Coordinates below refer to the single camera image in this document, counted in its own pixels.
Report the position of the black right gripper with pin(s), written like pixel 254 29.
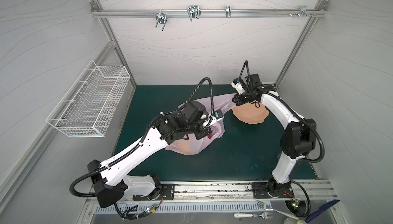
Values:
pixel 242 98

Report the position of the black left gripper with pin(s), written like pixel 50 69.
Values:
pixel 203 133

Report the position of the pink plastic bag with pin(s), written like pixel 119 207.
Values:
pixel 194 146

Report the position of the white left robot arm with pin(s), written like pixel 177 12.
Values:
pixel 107 180

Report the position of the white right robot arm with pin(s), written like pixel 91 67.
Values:
pixel 300 140

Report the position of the brown fruit plate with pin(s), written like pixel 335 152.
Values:
pixel 251 113

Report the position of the green table mat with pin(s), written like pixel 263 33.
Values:
pixel 244 152

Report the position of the metal u-bolt clamp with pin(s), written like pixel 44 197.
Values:
pixel 194 12

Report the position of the metal hook clamp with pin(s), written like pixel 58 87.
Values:
pixel 161 19

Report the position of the silver fork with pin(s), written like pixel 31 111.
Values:
pixel 266 207

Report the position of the white cup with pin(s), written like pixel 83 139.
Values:
pixel 293 221

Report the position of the blue plastic knife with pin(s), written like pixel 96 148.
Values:
pixel 321 210

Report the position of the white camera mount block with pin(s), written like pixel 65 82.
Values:
pixel 238 86

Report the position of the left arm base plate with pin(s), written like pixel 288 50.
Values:
pixel 163 192

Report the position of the small metal bracket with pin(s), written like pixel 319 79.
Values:
pixel 228 12

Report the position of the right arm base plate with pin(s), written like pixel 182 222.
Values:
pixel 265 190

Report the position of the metal bolt bracket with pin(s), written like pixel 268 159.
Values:
pixel 302 13

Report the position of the white wire basket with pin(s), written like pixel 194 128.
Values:
pixel 87 108

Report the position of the white handled fork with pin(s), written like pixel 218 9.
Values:
pixel 264 215

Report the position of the aluminium crossbar rail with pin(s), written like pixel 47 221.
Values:
pixel 205 13

